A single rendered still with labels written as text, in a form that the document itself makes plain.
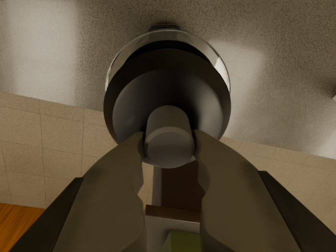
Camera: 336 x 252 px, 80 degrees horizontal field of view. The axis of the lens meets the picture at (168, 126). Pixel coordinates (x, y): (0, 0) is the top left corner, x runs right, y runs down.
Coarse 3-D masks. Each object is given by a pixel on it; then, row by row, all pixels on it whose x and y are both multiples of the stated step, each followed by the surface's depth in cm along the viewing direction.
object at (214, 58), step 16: (160, 32) 15; (176, 32) 15; (128, 48) 15; (144, 48) 15; (176, 48) 16; (192, 48) 15; (208, 48) 16; (112, 64) 16; (224, 64) 16; (224, 80) 17
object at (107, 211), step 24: (120, 144) 11; (96, 168) 9; (120, 168) 9; (96, 192) 8; (120, 192) 8; (72, 216) 7; (96, 216) 7; (120, 216) 7; (144, 216) 8; (72, 240) 6; (96, 240) 6; (120, 240) 6; (144, 240) 7
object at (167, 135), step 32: (128, 64) 13; (160, 64) 12; (192, 64) 12; (128, 96) 13; (160, 96) 13; (192, 96) 13; (224, 96) 13; (128, 128) 14; (160, 128) 10; (192, 128) 14; (224, 128) 15; (160, 160) 11; (192, 160) 15
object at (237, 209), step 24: (216, 144) 10; (216, 168) 9; (240, 168) 9; (216, 192) 8; (240, 192) 8; (264, 192) 8; (216, 216) 7; (240, 216) 7; (264, 216) 7; (216, 240) 6; (240, 240) 6; (264, 240) 6; (288, 240) 6
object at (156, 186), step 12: (156, 168) 102; (168, 168) 89; (180, 168) 91; (192, 168) 93; (156, 180) 93; (168, 180) 82; (180, 180) 84; (192, 180) 86; (156, 192) 86; (168, 192) 77; (180, 192) 78; (192, 192) 80; (204, 192) 82; (156, 204) 79; (168, 204) 72; (180, 204) 73; (192, 204) 75
